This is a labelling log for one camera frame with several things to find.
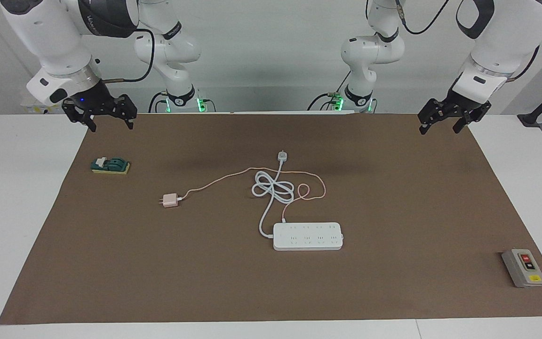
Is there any pink charging cable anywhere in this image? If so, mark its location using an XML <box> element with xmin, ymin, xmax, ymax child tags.
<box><xmin>178</xmin><ymin>167</ymin><xmax>327</xmax><ymax>223</ymax></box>

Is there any white power strip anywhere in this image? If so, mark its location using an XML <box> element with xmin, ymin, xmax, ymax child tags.
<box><xmin>272</xmin><ymin>222</ymin><xmax>344</xmax><ymax>251</ymax></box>

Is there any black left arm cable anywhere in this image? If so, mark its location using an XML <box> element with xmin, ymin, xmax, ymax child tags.
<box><xmin>365</xmin><ymin>0</ymin><xmax>541</xmax><ymax>81</ymax></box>

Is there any green knife switch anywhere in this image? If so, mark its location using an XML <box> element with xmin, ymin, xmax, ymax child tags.
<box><xmin>91</xmin><ymin>156</ymin><xmax>131</xmax><ymax>176</ymax></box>

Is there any black base cable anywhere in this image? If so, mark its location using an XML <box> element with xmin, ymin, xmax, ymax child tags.
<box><xmin>307</xmin><ymin>91</ymin><xmax>343</xmax><ymax>112</ymax></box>
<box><xmin>148</xmin><ymin>91</ymin><xmax>168</xmax><ymax>113</ymax></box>

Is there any white wall outlet box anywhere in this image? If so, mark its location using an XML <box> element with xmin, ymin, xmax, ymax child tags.
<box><xmin>21</xmin><ymin>97</ymin><xmax>64</xmax><ymax>115</ymax></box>

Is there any grey on-off switch box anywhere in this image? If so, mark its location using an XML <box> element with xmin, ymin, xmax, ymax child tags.
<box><xmin>502</xmin><ymin>249</ymin><xmax>542</xmax><ymax>288</ymax></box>

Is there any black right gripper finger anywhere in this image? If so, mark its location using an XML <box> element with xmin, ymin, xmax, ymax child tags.
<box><xmin>113</xmin><ymin>94</ymin><xmax>137</xmax><ymax>130</ymax></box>
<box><xmin>63</xmin><ymin>101</ymin><xmax>96</xmax><ymax>132</ymax></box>

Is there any white power strip cord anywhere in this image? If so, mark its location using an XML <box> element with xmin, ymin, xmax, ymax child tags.
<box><xmin>251</xmin><ymin>151</ymin><xmax>296</xmax><ymax>238</ymax></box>

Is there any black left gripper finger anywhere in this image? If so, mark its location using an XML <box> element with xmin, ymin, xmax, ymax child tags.
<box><xmin>453</xmin><ymin>101</ymin><xmax>492</xmax><ymax>134</ymax></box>
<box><xmin>417</xmin><ymin>98</ymin><xmax>450</xmax><ymax>136</ymax></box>

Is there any brown table mat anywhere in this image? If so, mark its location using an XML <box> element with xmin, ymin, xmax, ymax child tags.
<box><xmin>0</xmin><ymin>112</ymin><xmax>542</xmax><ymax>325</ymax></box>

